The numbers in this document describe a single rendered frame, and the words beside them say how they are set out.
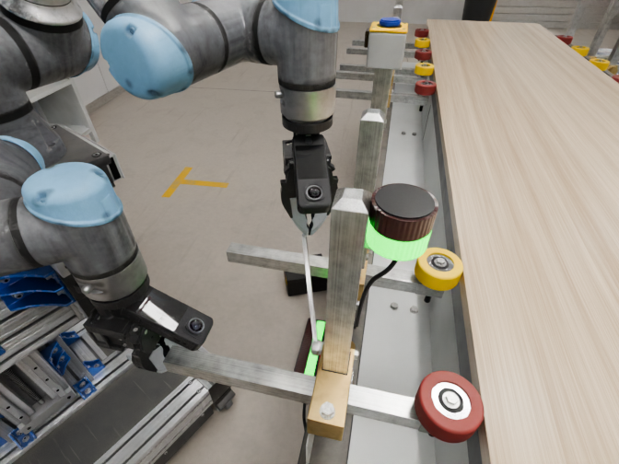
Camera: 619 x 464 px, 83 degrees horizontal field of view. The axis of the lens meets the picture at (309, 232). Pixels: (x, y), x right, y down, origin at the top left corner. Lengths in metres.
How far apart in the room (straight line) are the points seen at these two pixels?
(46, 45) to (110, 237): 0.45
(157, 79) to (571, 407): 0.61
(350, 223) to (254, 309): 1.41
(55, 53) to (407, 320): 0.90
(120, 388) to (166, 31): 1.20
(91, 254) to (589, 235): 0.85
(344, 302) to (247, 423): 1.10
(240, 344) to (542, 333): 1.23
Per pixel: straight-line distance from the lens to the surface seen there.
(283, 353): 1.57
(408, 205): 0.32
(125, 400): 1.39
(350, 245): 0.35
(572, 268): 0.79
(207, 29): 0.43
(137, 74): 0.40
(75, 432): 1.41
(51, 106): 3.65
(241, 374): 0.57
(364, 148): 0.57
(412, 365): 0.87
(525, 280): 0.72
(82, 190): 0.39
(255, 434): 1.45
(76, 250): 0.43
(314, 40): 0.45
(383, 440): 0.79
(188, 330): 0.51
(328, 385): 0.54
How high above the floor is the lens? 1.36
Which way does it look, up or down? 41 degrees down
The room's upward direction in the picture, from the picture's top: straight up
